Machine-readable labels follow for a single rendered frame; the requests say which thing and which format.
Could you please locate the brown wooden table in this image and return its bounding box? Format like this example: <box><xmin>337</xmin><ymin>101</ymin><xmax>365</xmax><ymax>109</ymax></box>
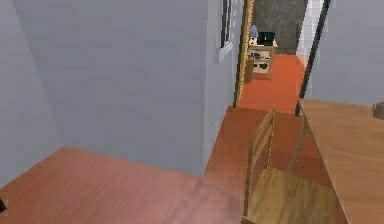
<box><xmin>287</xmin><ymin>98</ymin><xmax>384</xmax><ymax>224</ymax></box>

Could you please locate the brown wooden slatted chair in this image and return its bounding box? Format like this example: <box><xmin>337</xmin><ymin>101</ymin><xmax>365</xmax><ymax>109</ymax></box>
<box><xmin>241</xmin><ymin>105</ymin><xmax>336</xmax><ymax>224</ymax></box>

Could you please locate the light wooden shelf unit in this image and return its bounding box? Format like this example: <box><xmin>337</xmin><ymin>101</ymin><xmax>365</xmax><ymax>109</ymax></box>
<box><xmin>247</xmin><ymin>40</ymin><xmax>279</xmax><ymax>80</ymax></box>

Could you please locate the black box on shelf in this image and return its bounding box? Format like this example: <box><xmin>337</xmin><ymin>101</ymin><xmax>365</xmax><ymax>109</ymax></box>
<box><xmin>257</xmin><ymin>31</ymin><xmax>276</xmax><ymax>47</ymax></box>

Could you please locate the framed picture on wall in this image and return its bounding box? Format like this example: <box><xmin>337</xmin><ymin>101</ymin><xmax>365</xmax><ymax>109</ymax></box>
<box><xmin>218</xmin><ymin>0</ymin><xmax>235</xmax><ymax>64</ymax></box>

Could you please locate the dark brown round object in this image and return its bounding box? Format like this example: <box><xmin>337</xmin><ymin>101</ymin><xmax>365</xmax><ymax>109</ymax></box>
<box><xmin>372</xmin><ymin>101</ymin><xmax>384</xmax><ymax>121</ymax></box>

